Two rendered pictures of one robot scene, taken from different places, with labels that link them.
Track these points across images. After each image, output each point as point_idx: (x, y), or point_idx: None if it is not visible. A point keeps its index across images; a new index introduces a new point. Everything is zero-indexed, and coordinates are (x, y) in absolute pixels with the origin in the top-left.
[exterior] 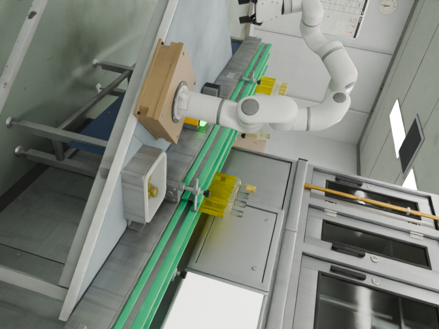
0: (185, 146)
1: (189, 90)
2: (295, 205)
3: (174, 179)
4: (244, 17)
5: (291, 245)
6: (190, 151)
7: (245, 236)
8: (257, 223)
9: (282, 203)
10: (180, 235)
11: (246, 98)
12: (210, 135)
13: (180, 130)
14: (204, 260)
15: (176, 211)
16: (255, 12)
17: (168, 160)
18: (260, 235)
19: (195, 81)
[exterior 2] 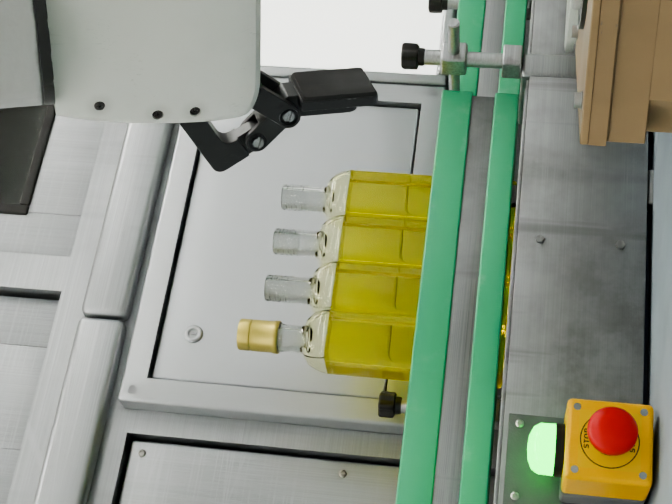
0: (578, 281)
1: (585, 34)
2: (68, 451)
3: (553, 82)
4: (333, 86)
5: (109, 247)
6: (542, 253)
7: (269, 243)
8: (231, 310)
9: (123, 482)
10: (472, 15)
11: None
12: (486, 440)
13: (576, 62)
14: (396, 124)
15: (518, 94)
16: (249, 91)
17: (617, 173)
18: (218, 260)
19: (581, 117)
